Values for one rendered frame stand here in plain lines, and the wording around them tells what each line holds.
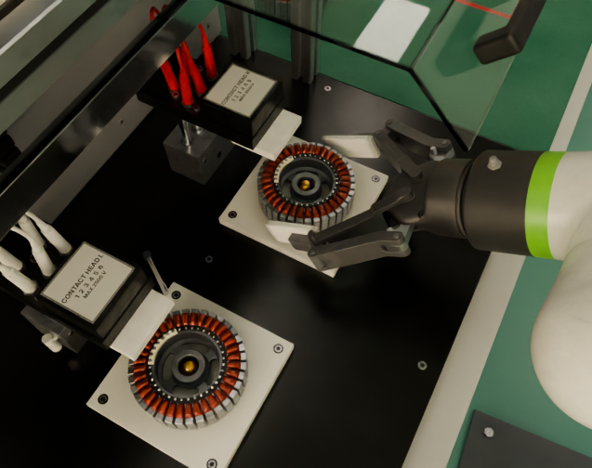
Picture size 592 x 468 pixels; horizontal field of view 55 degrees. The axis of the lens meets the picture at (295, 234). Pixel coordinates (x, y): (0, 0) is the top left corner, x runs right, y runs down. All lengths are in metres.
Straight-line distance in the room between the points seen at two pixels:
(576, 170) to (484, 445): 0.99
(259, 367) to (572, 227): 0.32
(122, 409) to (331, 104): 0.46
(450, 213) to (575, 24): 0.56
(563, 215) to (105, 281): 0.37
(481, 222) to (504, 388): 0.99
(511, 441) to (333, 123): 0.91
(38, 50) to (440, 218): 0.35
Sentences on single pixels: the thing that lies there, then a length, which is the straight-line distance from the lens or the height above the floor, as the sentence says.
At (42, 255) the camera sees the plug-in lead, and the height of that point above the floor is 0.93.
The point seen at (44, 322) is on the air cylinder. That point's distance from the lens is 0.61.
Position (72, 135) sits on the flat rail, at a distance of 0.44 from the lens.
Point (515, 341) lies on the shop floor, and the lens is 1.52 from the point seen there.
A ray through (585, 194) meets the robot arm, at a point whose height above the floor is 0.99.
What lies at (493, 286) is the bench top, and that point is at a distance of 0.69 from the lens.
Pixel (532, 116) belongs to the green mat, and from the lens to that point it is 0.86.
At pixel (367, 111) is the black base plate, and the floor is 0.77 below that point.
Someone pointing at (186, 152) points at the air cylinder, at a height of 0.82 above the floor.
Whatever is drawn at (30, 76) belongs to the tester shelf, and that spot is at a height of 1.09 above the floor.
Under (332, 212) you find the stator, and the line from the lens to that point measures 0.63.
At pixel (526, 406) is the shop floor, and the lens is 1.48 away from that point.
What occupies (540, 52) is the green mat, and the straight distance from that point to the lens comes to 0.96.
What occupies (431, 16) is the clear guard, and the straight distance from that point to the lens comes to 0.45.
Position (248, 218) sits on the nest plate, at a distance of 0.66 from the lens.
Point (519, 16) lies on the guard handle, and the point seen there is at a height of 1.06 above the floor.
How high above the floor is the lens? 1.34
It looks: 60 degrees down
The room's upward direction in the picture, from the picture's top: straight up
